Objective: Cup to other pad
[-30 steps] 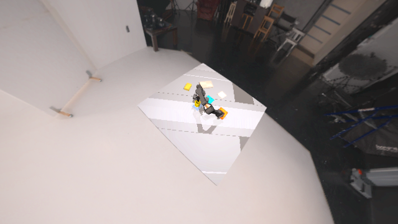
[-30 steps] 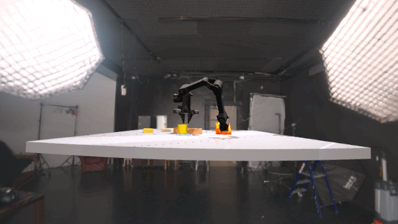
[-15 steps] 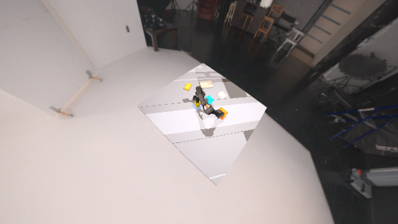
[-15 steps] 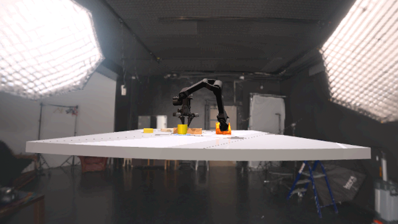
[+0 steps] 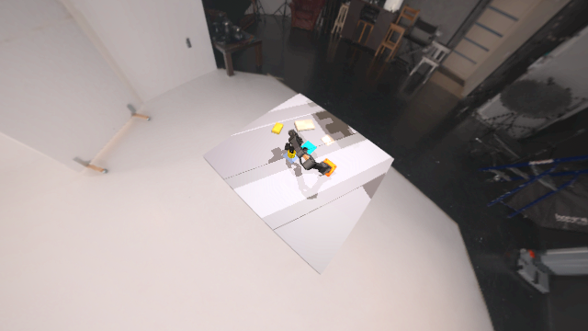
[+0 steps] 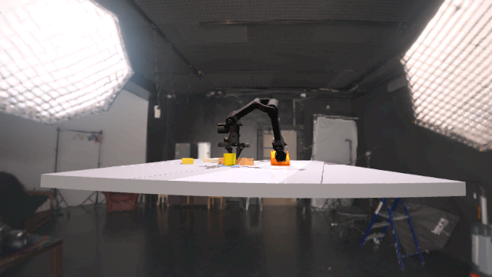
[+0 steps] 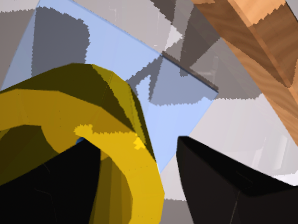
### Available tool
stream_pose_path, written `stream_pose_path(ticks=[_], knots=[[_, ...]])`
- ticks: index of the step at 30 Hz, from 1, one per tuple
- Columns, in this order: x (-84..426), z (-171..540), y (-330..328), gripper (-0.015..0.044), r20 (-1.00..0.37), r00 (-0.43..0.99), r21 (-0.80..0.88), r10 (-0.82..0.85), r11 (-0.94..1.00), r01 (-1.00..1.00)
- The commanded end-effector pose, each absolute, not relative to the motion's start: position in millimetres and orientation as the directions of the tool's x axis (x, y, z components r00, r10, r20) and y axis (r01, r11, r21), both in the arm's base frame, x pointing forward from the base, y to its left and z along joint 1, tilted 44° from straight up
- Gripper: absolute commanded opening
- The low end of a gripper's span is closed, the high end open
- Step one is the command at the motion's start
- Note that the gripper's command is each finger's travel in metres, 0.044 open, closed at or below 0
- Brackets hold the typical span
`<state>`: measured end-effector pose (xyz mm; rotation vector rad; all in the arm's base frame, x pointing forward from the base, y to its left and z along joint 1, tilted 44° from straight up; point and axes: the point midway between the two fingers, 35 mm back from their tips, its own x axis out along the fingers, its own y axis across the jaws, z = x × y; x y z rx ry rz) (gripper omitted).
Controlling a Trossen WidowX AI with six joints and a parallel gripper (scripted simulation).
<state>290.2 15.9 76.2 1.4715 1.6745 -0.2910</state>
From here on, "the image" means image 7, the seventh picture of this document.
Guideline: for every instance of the yellow cup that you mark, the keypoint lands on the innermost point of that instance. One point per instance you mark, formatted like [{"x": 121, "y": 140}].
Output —
[{"x": 44, "y": 115}]

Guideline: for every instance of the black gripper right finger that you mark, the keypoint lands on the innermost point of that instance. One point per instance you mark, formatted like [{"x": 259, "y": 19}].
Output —
[{"x": 220, "y": 190}]

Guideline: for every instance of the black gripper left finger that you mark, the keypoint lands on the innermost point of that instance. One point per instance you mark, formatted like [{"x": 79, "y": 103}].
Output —
[{"x": 60, "y": 191}]

